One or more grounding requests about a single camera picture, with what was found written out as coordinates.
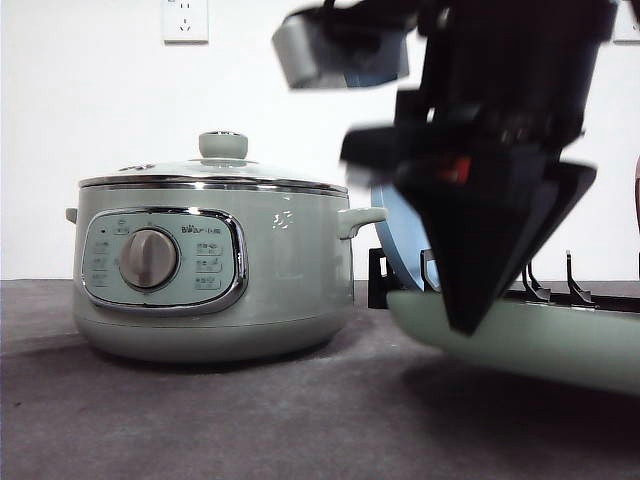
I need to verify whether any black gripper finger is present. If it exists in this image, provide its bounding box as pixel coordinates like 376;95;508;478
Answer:
403;150;561;335

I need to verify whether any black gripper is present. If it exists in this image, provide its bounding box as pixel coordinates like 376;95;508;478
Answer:
340;0;617;335

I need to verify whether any green plate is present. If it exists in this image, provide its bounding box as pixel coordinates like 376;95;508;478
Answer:
387;290;640;387

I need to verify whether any glass pot lid green knob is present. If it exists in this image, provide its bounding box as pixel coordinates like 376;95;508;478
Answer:
78;131;348;195

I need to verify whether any dark red plate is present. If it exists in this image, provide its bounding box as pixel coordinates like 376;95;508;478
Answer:
635;154;640;226

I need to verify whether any blue plate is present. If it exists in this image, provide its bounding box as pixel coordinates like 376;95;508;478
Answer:
371;184;434;292

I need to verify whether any black plate rack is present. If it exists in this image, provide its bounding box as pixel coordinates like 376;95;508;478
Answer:
368;248;640;312

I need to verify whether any green electric steamer pot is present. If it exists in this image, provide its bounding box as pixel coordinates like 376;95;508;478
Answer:
65;174;387;360

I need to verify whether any white wall socket right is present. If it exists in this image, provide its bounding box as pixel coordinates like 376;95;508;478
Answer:
609;0;640;47

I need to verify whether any white wall socket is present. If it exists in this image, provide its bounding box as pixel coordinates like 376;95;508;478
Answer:
161;0;209;46
609;0;640;47

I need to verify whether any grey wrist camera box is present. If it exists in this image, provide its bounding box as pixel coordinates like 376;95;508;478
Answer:
274;4;415;89

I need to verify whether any white wall socket left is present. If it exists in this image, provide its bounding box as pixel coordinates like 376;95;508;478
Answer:
161;0;209;46

